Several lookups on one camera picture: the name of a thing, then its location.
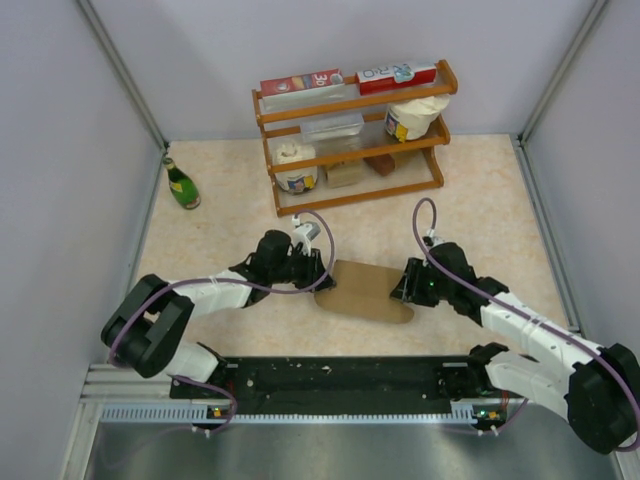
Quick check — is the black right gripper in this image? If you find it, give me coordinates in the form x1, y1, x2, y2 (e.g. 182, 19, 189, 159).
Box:
391, 257, 454, 307

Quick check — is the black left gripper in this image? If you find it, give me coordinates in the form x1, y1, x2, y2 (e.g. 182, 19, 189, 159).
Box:
270, 245, 336, 293

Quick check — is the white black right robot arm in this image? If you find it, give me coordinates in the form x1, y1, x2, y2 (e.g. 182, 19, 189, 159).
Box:
390, 242, 639, 454

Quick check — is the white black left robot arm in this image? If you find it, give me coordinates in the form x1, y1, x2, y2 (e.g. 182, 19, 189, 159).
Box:
101, 222, 335, 397

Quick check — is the red foil wrap box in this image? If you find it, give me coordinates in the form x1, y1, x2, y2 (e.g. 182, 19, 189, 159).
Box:
260, 69, 344, 98

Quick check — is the red white toothpaste box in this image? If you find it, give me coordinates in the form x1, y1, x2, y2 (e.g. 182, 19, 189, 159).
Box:
355, 61, 437, 95

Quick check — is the white bag lower shelf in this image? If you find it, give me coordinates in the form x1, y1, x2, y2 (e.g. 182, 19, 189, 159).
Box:
274, 142, 319, 195

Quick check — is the white bag shelf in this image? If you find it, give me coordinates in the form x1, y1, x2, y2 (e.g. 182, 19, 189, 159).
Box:
274, 142, 319, 195
384, 94, 450, 143

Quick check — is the green glass bottle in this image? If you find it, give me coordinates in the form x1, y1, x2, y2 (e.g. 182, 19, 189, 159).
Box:
162, 156, 201, 210

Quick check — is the red brown brick block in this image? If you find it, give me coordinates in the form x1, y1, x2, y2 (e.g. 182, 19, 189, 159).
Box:
364, 154, 396, 177

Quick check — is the clear plastic container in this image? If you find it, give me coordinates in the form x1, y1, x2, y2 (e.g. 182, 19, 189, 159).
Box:
300, 113, 364, 143

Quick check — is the white bag upper shelf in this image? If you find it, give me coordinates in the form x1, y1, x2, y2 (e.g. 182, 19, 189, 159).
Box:
384, 94, 450, 143

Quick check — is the orange wooden shelf rack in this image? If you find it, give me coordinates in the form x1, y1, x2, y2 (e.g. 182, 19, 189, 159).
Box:
252, 59, 458, 217

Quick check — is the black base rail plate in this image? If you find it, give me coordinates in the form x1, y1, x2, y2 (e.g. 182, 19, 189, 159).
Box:
112, 354, 596, 415

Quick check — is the aluminium frame rail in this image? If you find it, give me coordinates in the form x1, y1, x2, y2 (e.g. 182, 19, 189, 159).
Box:
81, 356, 520, 429

